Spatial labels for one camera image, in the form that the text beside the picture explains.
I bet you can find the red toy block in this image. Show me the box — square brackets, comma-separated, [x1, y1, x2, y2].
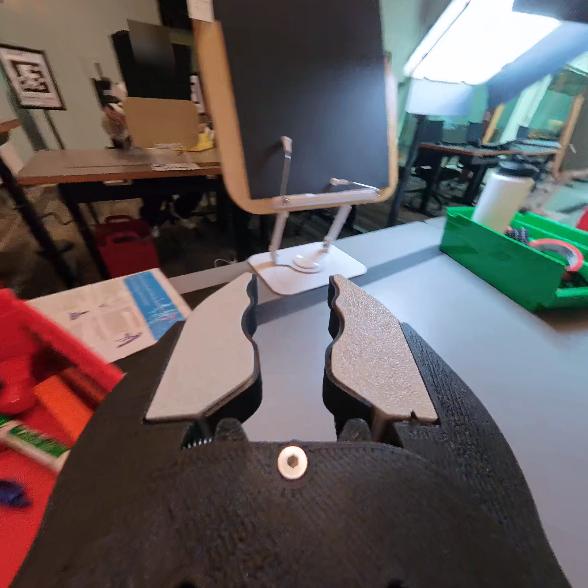
[0, 367, 38, 415]

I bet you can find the white panel on pole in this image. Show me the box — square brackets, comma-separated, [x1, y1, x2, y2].
[405, 78, 475, 119]

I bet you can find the black monitor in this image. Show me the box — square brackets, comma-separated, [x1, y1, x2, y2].
[112, 21, 194, 99]

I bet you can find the framed marker poster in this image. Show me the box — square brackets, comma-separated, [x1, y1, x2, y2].
[0, 43, 67, 111]

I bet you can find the black board on white stand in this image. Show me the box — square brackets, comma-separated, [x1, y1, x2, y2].
[192, 0, 399, 215]

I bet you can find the green plastic bin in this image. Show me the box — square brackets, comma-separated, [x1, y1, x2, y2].
[439, 206, 588, 313]

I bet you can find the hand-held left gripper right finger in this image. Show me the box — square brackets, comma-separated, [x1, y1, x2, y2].
[323, 274, 439, 445]

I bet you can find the orange block strip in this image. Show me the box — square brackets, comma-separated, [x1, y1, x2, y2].
[34, 374, 95, 444]

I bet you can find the brown wooden desk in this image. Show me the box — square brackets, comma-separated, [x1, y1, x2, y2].
[17, 147, 226, 276]

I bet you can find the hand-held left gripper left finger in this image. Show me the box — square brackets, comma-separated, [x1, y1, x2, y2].
[145, 272, 263, 440]

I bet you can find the dark office desk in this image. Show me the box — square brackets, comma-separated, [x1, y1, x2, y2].
[416, 140, 562, 214]

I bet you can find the white paper with blue band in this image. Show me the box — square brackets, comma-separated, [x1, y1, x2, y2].
[28, 269, 193, 364]

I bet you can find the beige cardboard sheet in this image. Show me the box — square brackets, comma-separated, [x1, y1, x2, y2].
[123, 97, 201, 149]

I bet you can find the red lidded container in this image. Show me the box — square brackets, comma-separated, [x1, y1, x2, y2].
[94, 215, 160, 278]

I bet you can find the white water bottle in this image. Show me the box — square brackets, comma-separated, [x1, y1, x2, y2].
[472, 161, 537, 235]

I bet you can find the red plastic bin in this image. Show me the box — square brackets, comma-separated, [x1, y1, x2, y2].
[0, 288, 126, 588]

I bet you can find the red tape roll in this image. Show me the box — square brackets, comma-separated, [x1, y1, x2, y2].
[528, 238, 586, 277]

